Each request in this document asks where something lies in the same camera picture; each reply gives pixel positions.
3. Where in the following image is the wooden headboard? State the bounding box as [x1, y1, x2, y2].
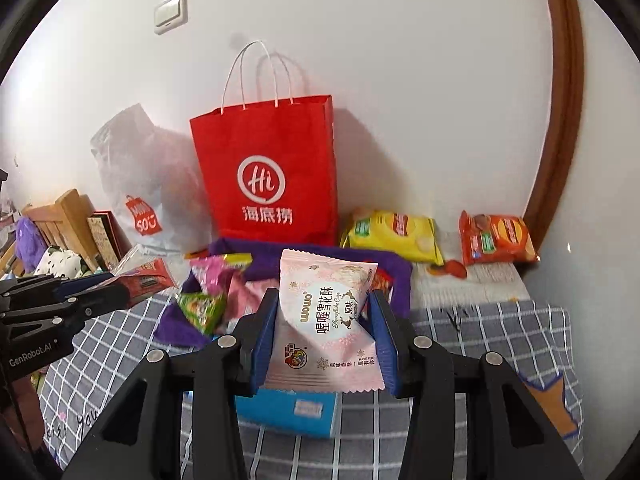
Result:
[20, 188, 101, 273]

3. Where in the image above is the brown wooden door frame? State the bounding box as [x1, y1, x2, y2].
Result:
[522, 0, 586, 253]

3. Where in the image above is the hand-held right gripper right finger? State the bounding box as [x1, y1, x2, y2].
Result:
[370, 291, 583, 480]

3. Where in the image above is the purple plush cloth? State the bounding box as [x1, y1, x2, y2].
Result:
[14, 217, 48, 273]

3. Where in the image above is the red paper bag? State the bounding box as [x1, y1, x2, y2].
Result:
[189, 40, 341, 247]

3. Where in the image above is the blue tissue pack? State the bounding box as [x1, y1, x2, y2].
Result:
[234, 390, 341, 440]

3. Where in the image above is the pale pink snowflake packet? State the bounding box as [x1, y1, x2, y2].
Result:
[262, 247, 387, 393]

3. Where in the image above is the green snack packet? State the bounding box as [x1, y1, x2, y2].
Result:
[175, 290, 228, 338]

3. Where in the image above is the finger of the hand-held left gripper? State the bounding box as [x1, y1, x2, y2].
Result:
[0, 272, 116, 311]
[0, 282, 132, 333]

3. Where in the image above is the small red snack packet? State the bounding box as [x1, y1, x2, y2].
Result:
[370, 267, 396, 293]

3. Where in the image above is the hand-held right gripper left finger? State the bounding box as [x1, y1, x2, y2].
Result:
[62, 287, 279, 480]

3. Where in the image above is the grey checked cloth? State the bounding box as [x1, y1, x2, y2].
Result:
[40, 290, 586, 480]

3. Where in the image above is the person's left forearm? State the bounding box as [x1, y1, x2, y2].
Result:
[0, 375, 48, 480]

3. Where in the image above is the orange chips bag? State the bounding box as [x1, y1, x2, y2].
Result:
[459, 210, 541, 267]

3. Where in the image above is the white polka dot cloth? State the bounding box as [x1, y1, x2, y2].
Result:
[32, 245, 86, 278]

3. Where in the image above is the white plastic shopping bag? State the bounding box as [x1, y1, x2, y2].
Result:
[90, 104, 216, 256]

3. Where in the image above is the purple towel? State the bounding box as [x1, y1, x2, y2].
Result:
[154, 237, 413, 348]

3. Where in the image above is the yellow chips bag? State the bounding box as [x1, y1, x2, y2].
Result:
[340, 208, 446, 267]

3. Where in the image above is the brown patterned book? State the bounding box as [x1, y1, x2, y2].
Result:
[86, 210, 132, 271]

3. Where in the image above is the white wall light switch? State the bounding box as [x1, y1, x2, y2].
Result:
[152, 0, 190, 36]

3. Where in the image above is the white red snack packet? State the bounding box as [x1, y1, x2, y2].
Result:
[111, 244, 180, 306]

